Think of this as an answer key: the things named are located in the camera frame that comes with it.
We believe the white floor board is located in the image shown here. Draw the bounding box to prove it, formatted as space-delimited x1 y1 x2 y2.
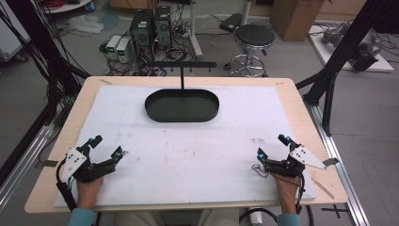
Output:
308 24 395 73

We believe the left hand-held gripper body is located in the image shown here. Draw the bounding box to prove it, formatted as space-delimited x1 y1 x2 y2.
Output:
59 146 117 185

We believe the person's left teal sleeve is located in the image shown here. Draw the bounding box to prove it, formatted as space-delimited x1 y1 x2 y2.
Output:
68 207 99 226

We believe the person's teal sleeve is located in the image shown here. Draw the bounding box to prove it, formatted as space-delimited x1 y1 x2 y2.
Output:
68 207 99 226
276 212 302 226

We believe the black metal frame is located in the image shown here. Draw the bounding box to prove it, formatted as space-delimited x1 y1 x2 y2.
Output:
0 0 91 126
295 0 399 137

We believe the black flat device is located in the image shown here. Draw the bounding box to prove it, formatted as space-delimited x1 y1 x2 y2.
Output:
218 12 244 34

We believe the black round stool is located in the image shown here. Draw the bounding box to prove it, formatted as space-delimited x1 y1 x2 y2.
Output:
223 24 277 78

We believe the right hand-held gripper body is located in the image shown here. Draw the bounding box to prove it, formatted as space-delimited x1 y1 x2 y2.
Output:
263 144 327 179

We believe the black computer tower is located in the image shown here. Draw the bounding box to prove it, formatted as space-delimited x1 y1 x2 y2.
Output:
129 8 155 49
152 5 173 49

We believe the grey tape piece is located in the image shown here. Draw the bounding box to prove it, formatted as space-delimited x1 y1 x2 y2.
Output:
322 157 341 168

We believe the person's left hand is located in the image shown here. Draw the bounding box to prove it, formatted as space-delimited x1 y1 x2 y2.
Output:
76 176 104 211

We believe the grey machine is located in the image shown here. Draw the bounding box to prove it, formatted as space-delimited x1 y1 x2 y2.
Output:
321 21 384 73

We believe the silver carabiner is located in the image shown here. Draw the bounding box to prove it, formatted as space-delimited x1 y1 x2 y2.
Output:
250 164 269 179

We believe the white power supply unit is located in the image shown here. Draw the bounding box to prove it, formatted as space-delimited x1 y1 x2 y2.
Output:
105 34 122 61
115 38 133 64

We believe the white desk leg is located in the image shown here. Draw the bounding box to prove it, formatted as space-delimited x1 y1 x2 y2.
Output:
185 0 204 59

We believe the person's right hand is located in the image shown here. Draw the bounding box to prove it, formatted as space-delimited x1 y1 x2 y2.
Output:
272 173 299 215

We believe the black cable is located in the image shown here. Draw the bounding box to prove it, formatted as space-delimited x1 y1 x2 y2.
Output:
238 206 280 225

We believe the right hand-held gripper cable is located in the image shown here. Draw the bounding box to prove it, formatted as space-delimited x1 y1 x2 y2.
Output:
294 172 307 215

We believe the black hook stand with tray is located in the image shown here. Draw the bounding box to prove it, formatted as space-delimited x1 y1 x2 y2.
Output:
142 60 220 123

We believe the white foam mat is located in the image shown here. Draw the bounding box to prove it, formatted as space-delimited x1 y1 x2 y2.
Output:
53 85 317 209

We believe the tangle of floor cables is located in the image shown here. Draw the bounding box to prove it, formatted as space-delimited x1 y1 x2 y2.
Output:
98 6 196 77

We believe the brown cardboard box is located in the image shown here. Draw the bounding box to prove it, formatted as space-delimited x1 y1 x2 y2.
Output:
269 0 327 42

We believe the person's right teal sleeve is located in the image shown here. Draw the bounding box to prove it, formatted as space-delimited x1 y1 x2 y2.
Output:
276 212 302 226

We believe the clear plastic bag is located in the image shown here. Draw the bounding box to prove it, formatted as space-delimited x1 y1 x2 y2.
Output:
67 14 105 35

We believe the aluminium rail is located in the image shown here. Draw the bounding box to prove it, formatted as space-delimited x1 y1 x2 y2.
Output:
305 101 372 226
0 121 58 210

